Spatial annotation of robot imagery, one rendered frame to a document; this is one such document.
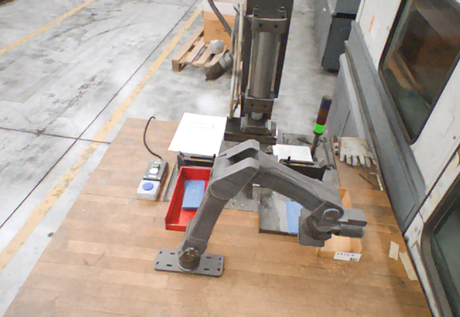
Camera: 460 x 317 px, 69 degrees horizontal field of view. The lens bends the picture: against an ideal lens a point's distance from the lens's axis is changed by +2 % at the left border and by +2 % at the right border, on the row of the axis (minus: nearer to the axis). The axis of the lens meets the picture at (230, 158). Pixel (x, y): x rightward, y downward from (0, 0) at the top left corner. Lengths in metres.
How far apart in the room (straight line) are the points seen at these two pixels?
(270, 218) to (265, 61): 0.51
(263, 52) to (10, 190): 2.27
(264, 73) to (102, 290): 0.76
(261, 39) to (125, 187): 0.71
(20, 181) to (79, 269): 1.87
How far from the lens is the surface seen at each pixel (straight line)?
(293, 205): 1.19
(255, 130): 1.08
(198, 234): 0.88
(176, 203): 1.19
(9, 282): 2.33
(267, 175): 0.71
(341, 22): 4.16
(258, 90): 1.03
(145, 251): 1.09
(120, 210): 1.21
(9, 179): 2.96
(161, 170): 1.28
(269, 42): 0.97
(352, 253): 1.11
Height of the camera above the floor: 1.79
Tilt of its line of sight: 40 degrees down
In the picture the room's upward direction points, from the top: 4 degrees clockwise
